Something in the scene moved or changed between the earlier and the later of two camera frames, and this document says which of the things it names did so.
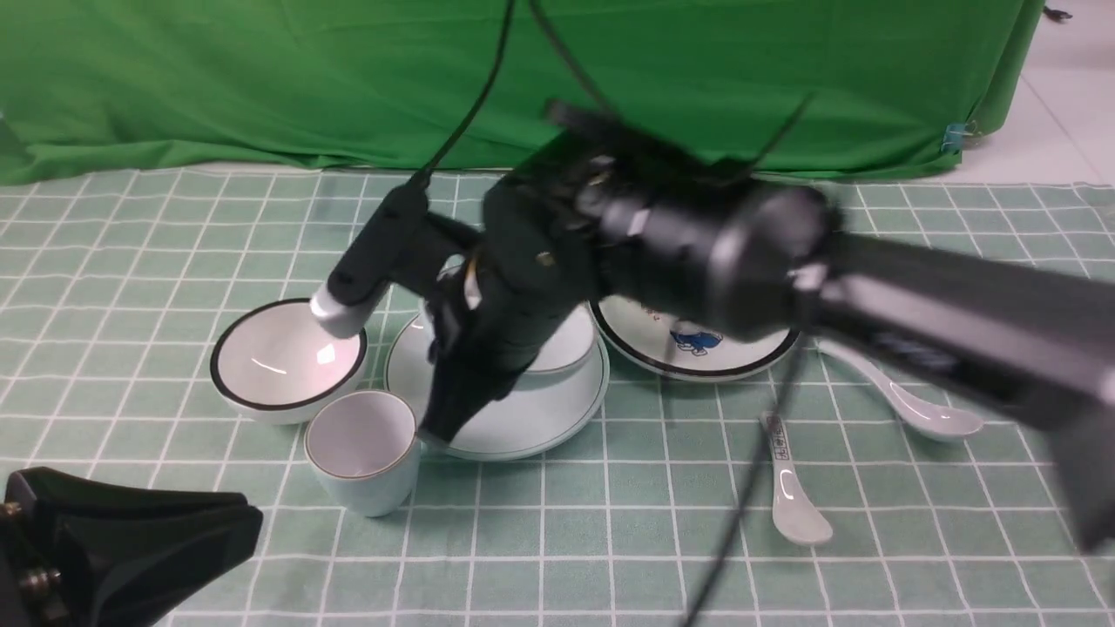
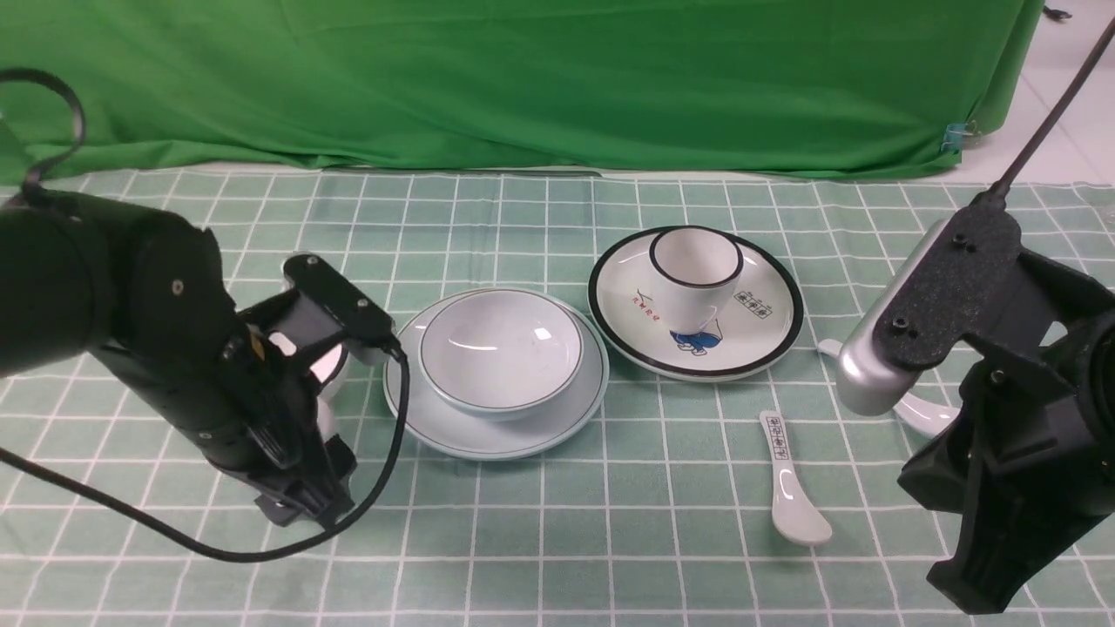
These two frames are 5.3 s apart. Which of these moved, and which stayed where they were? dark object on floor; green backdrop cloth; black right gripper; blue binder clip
Moved: black right gripper
Stayed: green backdrop cloth; blue binder clip; dark object on floor
